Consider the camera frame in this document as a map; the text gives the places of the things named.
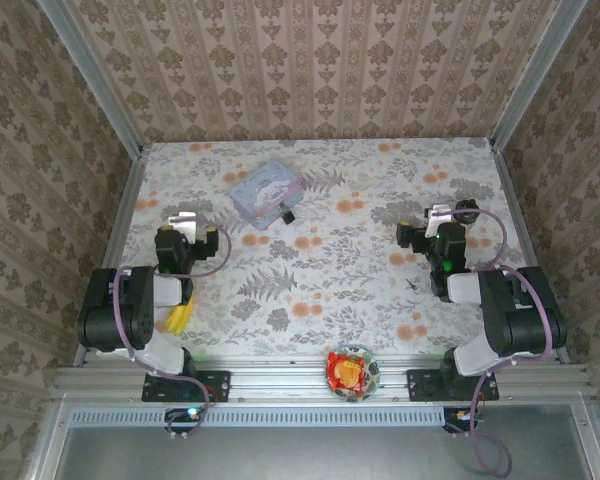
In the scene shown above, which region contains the small black controller board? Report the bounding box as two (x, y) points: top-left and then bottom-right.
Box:
(163, 406), (207, 435)
(441, 406), (482, 434)

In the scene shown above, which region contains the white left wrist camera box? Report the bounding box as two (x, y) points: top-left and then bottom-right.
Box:
(168, 211), (200, 245)

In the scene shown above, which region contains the aluminium side rail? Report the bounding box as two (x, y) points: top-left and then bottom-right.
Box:
(73, 149), (147, 367)
(488, 138), (572, 365)

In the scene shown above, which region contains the glass jar with black lid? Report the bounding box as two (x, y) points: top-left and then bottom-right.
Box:
(454, 198), (482, 227)

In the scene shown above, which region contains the aluminium corner post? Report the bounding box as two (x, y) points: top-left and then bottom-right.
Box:
(488, 0), (590, 152)
(37, 0), (145, 157)

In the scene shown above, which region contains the yellow banana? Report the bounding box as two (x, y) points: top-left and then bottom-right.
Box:
(166, 293), (197, 337)

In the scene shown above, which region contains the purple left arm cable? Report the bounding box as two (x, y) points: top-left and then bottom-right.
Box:
(112, 214), (232, 441)

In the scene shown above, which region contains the red snack packet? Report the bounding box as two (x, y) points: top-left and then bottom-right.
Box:
(326, 350), (370, 394)

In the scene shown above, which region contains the grey metal sheet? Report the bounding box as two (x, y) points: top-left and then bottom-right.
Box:
(54, 404), (597, 480)

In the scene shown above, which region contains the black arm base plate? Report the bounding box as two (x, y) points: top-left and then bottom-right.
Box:
(405, 367), (500, 404)
(140, 368), (232, 404)

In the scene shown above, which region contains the patterned ceramic plate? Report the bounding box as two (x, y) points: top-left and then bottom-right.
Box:
(324, 344), (382, 404)

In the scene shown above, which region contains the aluminium frame rail with slots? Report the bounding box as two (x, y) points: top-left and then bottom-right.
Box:
(53, 355), (592, 402)

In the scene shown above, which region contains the grey slotted cable duct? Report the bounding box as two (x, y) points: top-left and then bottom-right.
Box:
(69, 405), (446, 429)

